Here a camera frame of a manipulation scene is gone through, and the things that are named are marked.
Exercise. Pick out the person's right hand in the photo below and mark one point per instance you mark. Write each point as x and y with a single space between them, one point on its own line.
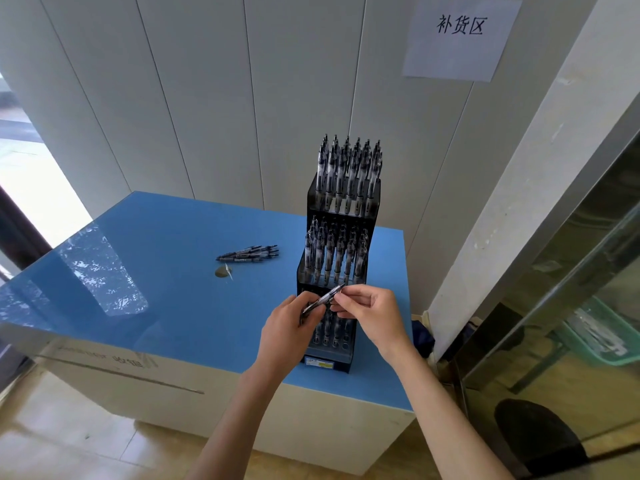
380 319

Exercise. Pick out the person's left hand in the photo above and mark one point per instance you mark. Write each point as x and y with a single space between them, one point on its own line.
285 339

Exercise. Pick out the row of black pens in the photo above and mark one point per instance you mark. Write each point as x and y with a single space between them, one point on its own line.
345 179
335 334
330 254

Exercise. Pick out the black transparent pen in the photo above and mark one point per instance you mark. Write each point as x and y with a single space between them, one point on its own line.
322 298

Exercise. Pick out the black tiered pen display stand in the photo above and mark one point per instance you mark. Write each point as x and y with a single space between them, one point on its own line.
345 364

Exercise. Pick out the pile of black pens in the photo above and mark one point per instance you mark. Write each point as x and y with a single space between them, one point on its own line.
250 254

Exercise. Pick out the person's left forearm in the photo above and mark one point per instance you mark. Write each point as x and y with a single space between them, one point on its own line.
235 424

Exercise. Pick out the person's right forearm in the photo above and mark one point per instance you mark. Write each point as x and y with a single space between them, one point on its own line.
445 419

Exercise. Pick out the dark blue bag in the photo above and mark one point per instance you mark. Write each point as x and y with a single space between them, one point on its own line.
422 339

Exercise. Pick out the small round brown disc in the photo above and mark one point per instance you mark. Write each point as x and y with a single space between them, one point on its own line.
221 272

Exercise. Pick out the blue table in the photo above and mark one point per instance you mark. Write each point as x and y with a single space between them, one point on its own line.
175 314

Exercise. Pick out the green plastic basket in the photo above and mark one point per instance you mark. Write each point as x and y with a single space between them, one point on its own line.
570 339

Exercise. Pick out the black round object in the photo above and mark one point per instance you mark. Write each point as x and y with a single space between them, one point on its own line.
540 434

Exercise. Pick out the steel framed glass partition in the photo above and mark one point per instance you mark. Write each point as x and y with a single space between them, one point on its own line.
600 234

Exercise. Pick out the white paper sign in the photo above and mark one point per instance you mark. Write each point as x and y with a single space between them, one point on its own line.
460 59

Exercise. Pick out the dark framed glass door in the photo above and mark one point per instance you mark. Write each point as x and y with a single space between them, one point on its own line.
20 234

